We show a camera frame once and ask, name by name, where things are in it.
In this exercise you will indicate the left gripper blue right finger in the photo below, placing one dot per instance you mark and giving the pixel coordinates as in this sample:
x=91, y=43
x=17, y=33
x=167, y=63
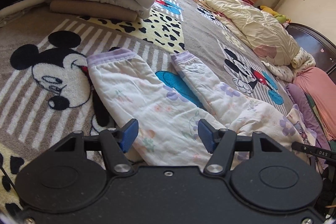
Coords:
x=220, y=144

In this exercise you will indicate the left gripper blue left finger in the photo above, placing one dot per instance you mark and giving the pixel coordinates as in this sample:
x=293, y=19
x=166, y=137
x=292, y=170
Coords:
x=115, y=143

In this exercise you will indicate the white floral quilted pajama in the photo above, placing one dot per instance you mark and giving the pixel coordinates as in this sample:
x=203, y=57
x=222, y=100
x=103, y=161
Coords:
x=168, y=122

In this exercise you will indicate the Mickey Mouse grey blanket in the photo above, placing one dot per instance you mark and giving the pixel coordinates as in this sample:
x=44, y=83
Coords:
x=47, y=93

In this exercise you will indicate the cream sequin patterned garment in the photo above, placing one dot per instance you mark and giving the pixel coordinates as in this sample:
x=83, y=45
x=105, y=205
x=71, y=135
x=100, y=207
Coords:
x=295, y=116

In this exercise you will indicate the purple pillow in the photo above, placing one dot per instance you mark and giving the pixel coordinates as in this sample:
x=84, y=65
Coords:
x=311, y=121

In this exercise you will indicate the pink pillow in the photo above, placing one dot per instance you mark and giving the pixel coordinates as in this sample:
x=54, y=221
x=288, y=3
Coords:
x=320, y=87

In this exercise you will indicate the cream yellow comforter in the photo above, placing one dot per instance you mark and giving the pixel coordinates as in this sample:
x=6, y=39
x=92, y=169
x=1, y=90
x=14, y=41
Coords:
x=259, y=30

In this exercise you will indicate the white floral small blanket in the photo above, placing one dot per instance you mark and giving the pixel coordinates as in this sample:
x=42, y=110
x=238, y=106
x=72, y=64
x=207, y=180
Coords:
x=302, y=61

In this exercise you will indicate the dark wooden headboard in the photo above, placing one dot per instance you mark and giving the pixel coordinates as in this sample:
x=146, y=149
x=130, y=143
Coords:
x=315, y=43

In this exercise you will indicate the yellow plush toy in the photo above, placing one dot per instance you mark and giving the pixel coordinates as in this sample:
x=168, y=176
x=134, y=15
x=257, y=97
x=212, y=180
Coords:
x=282, y=19

